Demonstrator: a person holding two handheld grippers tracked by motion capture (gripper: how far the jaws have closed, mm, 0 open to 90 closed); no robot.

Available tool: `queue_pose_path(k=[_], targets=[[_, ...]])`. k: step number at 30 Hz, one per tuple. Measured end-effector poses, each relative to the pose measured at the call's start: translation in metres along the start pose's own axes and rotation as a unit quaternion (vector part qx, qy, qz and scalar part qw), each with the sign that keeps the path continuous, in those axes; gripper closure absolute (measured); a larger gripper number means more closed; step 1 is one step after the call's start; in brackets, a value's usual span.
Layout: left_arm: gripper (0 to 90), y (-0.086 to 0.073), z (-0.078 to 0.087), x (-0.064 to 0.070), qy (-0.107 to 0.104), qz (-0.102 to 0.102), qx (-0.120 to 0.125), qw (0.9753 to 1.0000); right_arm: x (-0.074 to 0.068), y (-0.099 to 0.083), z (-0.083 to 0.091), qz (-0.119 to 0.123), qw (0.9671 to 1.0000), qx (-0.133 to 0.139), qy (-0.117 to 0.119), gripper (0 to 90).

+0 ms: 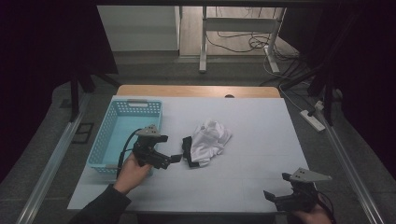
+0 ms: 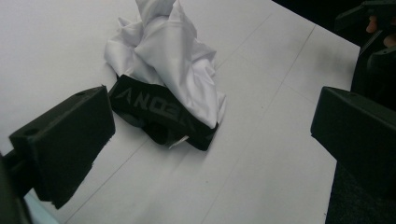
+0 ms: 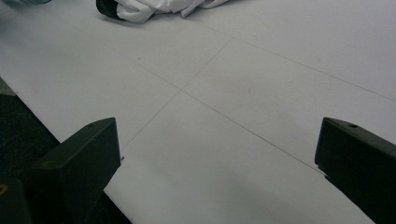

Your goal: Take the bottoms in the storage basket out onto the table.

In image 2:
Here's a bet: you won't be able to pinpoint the white shorts with black waistband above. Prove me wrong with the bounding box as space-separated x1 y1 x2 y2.
104 0 227 152

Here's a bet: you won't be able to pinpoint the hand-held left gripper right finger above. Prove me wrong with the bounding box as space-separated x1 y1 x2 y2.
310 86 396 201

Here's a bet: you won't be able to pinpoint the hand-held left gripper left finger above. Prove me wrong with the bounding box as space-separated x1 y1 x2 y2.
8 85 117 210

